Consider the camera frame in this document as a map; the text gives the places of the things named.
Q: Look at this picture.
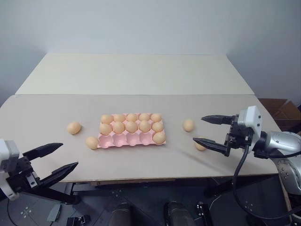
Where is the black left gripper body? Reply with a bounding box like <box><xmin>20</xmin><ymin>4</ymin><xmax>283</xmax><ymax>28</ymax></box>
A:
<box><xmin>6</xmin><ymin>155</ymin><xmax>43</xmax><ymax>194</ymax></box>

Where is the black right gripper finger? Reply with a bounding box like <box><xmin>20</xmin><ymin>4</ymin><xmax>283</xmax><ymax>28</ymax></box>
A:
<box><xmin>201</xmin><ymin>114</ymin><xmax>236</xmax><ymax>125</ymax></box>
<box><xmin>192</xmin><ymin>137</ymin><xmax>230</xmax><ymax>157</ymax></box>

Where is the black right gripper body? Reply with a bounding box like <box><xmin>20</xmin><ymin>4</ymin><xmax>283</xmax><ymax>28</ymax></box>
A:
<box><xmin>224</xmin><ymin>113</ymin><xmax>254</xmax><ymax>152</ymax></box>

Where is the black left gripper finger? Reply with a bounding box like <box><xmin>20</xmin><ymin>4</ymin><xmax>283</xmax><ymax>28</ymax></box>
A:
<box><xmin>39</xmin><ymin>161</ymin><xmax>79</xmax><ymax>188</ymax></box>
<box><xmin>22</xmin><ymin>142</ymin><xmax>64</xmax><ymax>163</ymax></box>

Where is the pink egg tray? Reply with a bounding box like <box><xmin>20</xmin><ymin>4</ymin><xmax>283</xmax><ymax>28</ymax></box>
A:
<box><xmin>97</xmin><ymin>113</ymin><xmax>168</xmax><ymax>150</ymax></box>

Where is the grey tape piece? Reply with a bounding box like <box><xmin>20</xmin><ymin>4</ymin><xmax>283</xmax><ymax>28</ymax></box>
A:
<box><xmin>47</xmin><ymin>204</ymin><xmax>61</xmax><ymax>221</ymax></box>

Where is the brown cardboard box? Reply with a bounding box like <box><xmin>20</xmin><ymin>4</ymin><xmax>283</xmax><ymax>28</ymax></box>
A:
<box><xmin>258</xmin><ymin>98</ymin><xmax>301</xmax><ymax>133</ymax></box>

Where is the small black floor device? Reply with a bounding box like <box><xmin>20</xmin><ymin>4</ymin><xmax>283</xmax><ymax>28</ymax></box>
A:
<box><xmin>196</xmin><ymin>201</ymin><xmax>210</xmax><ymax>226</ymax></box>
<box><xmin>66</xmin><ymin>214</ymin><xmax>91</xmax><ymax>226</ymax></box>

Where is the dark rounded shape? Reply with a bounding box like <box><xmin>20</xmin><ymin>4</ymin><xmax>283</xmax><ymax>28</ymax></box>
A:
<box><xmin>110</xmin><ymin>202</ymin><xmax>131</xmax><ymax>226</ymax></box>
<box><xmin>164</xmin><ymin>201</ymin><xmax>196</xmax><ymax>226</ymax></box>

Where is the black table leg frame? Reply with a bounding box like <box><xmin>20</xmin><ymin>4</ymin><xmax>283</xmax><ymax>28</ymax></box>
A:
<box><xmin>23</xmin><ymin>180</ymin><xmax>82</xmax><ymax>205</ymax></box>

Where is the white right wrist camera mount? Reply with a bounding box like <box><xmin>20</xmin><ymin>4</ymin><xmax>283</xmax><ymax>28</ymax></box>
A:
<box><xmin>236</xmin><ymin>105</ymin><xmax>263</xmax><ymax>152</ymax></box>

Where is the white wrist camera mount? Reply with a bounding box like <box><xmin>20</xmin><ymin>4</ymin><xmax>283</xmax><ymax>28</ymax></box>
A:
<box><xmin>0</xmin><ymin>138</ymin><xmax>21</xmax><ymax>201</ymax></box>
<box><xmin>236</xmin><ymin>105</ymin><xmax>263</xmax><ymax>152</ymax></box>

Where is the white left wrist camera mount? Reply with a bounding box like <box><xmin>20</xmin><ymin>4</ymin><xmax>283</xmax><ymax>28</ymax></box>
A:
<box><xmin>0</xmin><ymin>138</ymin><xmax>21</xmax><ymax>201</ymax></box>

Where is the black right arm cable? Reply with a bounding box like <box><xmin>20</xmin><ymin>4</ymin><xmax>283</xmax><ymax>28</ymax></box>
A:
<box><xmin>231</xmin><ymin>140</ymin><xmax>301</xmax><ymax>218</ymax></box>

